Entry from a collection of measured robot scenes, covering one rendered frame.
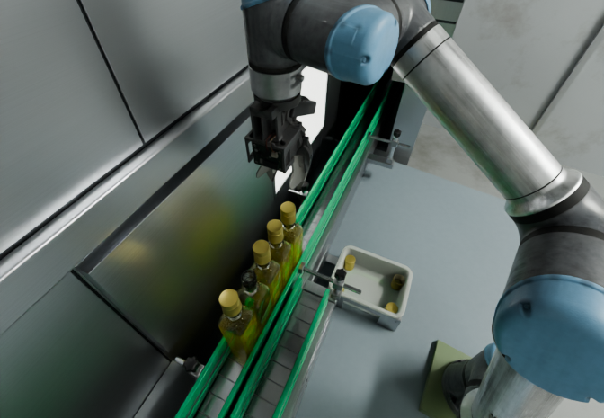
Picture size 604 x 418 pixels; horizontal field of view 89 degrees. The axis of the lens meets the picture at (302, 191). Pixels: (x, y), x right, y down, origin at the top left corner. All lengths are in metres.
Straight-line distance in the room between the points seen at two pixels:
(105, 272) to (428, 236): 1.03
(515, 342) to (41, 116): 0.55
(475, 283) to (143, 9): 1.12
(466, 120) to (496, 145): 0.05
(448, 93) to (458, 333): 0.79
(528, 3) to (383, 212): 1.97
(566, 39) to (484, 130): 2.46
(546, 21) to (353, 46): 2.56
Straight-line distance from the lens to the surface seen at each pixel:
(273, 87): 0.44
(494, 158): 0.47
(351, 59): 0.34
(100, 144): 0.47
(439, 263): 1.18
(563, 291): 0.40
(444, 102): 0.45
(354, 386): 0.96
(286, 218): 0.69
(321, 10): 0.37
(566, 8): 2.84
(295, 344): 0.84
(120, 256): 0.51
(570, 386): 0.45
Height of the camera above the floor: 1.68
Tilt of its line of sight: 47 degrees down
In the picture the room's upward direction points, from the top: 1 degrees clockwise
